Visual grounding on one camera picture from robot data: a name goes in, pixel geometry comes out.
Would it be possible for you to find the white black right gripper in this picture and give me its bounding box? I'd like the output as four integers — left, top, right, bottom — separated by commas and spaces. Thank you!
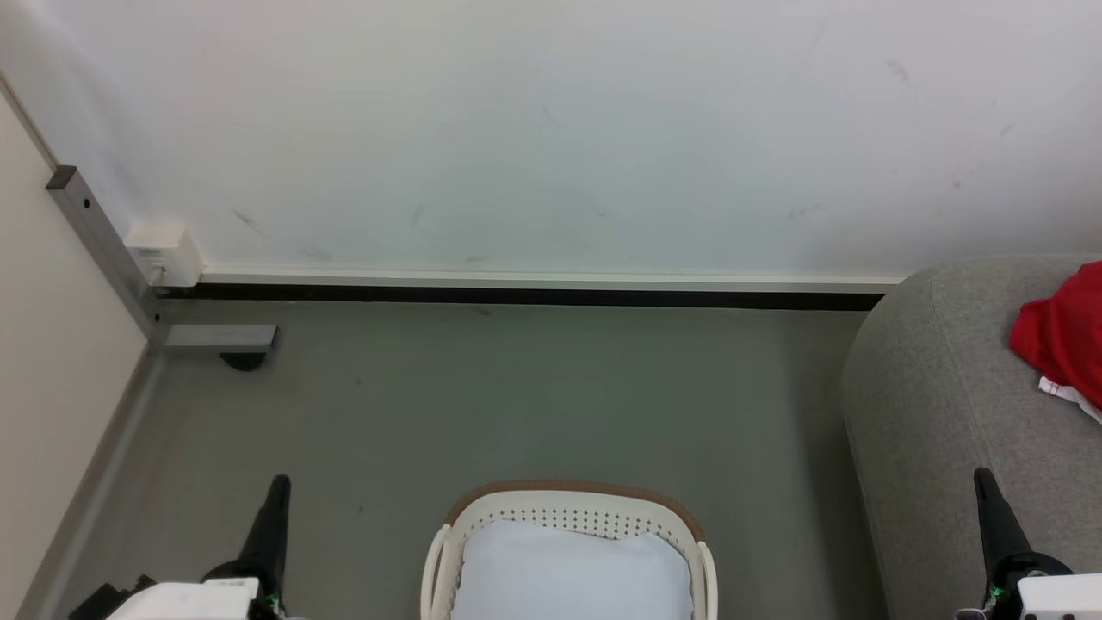
973, 468, 1102, 620

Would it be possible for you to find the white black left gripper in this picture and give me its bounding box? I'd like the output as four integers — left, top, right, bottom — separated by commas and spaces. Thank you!
105, 474, 294, 620

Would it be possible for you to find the red and white jersey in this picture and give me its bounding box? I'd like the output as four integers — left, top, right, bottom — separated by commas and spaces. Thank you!
1009, 261, 1102, 425

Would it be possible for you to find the grey fabric sofa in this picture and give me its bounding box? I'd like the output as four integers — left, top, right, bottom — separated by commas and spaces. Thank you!
839, 253, 1102, 620

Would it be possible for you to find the grey floor skirting strip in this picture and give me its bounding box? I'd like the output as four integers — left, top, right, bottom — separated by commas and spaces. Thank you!
15, 349, 166, 620

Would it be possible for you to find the white laundry basket brown rim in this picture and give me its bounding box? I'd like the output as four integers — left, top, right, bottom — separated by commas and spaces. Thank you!
419, 480, 719, 620

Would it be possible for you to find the white pillow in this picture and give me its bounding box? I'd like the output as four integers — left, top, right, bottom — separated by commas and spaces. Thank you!
451, 519, 695, 620

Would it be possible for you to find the black baseboard strip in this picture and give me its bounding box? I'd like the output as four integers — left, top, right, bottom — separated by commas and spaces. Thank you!
158, 282, 888, 313

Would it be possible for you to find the white wall junction box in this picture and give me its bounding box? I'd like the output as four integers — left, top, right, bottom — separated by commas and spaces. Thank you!
126, 225, 206, 288

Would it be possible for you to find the grey metal frame post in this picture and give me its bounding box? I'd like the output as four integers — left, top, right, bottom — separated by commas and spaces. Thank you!
46, 165, 280, 355

